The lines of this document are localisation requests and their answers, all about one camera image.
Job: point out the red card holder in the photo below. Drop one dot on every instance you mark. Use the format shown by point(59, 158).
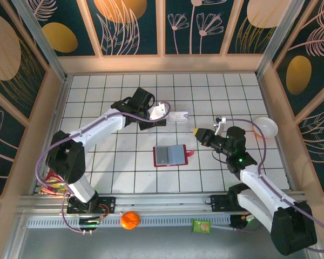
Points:
point(178, 155)

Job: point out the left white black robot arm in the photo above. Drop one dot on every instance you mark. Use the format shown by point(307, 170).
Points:
point(97, 128)

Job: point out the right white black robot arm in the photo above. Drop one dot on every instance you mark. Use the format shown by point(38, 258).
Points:
point(253, 186)

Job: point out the silver credit card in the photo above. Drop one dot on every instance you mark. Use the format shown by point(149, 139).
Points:
point(179, 115)

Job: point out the grey credit card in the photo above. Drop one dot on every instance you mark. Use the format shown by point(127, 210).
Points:
point(162, 155)

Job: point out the clear acrylic organizer box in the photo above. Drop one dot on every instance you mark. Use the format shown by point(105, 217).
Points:
point(183, 126)

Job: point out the white bowl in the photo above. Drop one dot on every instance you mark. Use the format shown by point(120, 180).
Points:
point(267, 126)

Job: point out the green snack packet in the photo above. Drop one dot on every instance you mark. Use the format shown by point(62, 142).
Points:
point(202, 227)

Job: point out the orange ball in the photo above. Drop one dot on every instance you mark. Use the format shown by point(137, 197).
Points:
point(129, 220)

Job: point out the colourful snack bag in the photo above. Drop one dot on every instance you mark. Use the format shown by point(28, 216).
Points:
point(54, 186)

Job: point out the aluminium side rail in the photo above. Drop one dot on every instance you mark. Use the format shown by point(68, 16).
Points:
point(269, 108)
point(59, 108)

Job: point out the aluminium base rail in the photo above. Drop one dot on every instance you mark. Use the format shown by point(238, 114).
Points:
point(164, 202)

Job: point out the aluminium frame post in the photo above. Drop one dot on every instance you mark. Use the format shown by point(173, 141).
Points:
point(44, 46)
point(281, 35)

